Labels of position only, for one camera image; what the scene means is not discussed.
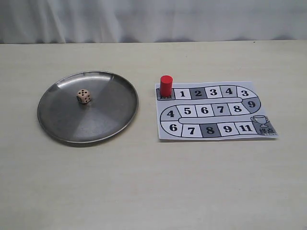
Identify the round stainless steel plate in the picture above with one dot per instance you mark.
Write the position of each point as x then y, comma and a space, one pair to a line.
113, 106

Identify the wooden die black pips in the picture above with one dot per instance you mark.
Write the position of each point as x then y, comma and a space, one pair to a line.
83, 96

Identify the red cylinder game piece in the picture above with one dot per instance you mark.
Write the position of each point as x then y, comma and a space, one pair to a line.
166, 86

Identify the paper number game board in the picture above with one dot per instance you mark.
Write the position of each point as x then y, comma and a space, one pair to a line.
212, 111

